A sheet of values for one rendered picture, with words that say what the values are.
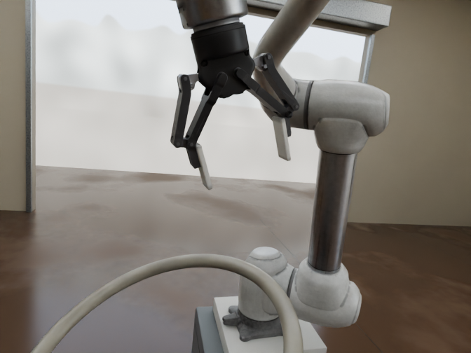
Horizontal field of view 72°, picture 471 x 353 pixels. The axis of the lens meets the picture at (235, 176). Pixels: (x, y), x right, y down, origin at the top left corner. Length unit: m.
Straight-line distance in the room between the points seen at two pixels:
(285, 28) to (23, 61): 4.77
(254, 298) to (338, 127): 0.62
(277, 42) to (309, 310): 0.79
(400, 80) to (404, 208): 2.27
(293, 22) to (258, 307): 0.86
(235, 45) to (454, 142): 6.80
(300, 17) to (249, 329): 0.95
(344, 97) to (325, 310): 0.63
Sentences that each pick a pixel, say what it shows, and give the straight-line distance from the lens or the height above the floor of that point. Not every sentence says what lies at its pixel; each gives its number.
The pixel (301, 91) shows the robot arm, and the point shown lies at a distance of 0.87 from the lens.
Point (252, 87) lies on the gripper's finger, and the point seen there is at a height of 1.60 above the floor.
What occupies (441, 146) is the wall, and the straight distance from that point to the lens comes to 6.96.
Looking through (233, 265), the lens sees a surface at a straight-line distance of 0.71.
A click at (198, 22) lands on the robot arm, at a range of 0.44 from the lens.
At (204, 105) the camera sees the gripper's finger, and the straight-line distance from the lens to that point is 0.46.
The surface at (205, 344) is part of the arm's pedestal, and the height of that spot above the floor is 0.80.
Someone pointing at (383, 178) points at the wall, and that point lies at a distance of 6.29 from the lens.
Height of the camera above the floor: 1.56
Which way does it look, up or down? 10 degrees down
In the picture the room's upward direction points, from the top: 6 degrees clockwise
